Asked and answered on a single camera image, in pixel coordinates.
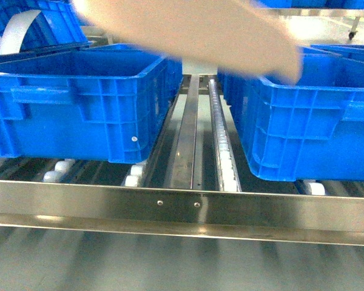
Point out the white curved strip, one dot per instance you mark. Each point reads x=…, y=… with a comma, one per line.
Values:
x=15, y=31

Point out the beige plastic dustpan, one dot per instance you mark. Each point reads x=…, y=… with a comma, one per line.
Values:
x=237, y=36

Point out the steel shelf rack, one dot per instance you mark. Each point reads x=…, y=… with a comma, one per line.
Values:
x=158, y=195

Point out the blue crate rear right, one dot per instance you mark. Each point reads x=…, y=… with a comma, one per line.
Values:
x=229, y=86

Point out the blue crate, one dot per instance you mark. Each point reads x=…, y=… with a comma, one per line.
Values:
x=229, y=86
x=311, y=130
x=90, y=105

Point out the blue crate front left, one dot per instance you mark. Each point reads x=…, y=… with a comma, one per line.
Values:
x=90, y=105

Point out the blue crate front right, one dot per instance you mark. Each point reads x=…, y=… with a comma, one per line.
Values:
x=311, y=130

